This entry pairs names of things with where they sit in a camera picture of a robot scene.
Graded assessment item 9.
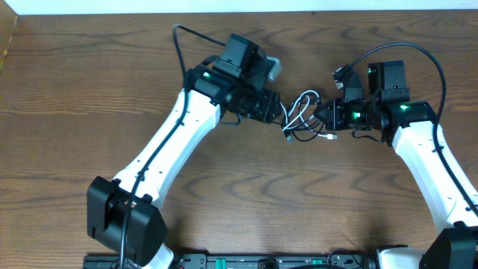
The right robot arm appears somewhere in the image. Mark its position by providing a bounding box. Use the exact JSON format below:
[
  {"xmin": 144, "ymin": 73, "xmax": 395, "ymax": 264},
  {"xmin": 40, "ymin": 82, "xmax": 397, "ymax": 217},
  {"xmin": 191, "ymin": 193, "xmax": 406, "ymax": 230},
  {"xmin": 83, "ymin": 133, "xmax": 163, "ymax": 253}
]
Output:
[{"xmin": 314, "ymin": 61, "xmax": 477, "ymax": 268}]

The white usb cable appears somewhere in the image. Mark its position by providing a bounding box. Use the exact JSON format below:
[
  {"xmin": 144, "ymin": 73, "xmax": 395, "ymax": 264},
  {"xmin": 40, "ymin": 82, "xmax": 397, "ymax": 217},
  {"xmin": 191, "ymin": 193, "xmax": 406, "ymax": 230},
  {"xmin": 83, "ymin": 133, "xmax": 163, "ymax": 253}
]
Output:
[{"xmin": 279, "ymin": 89, "xmax": 339, "ymax": 141}]

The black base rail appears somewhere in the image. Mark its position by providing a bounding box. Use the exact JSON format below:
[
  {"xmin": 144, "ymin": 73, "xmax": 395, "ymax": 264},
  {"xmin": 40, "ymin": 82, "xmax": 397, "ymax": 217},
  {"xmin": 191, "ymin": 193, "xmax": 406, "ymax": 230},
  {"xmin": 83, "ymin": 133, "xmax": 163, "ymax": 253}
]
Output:
[{"xmin": 81, "ymin": 252, "xmax": 378, "ymax": 269}]

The black usb cable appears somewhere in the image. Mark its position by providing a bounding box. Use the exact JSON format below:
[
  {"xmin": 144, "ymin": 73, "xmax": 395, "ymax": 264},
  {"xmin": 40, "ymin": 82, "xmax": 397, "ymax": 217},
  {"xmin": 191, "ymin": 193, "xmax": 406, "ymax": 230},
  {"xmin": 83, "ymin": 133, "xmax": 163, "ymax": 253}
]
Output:
[{"xmin": 282, "ymin": 91, "xmax": 329, "ymax": 143}]

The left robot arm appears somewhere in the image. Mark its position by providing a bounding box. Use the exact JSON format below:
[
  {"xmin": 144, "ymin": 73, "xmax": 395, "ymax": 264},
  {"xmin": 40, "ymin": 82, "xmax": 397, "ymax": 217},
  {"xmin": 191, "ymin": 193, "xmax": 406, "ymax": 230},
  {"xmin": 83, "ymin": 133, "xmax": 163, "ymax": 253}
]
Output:
[{"xmin": 87, "ymin": 34, "xmax": 282, "ymax": 268}]

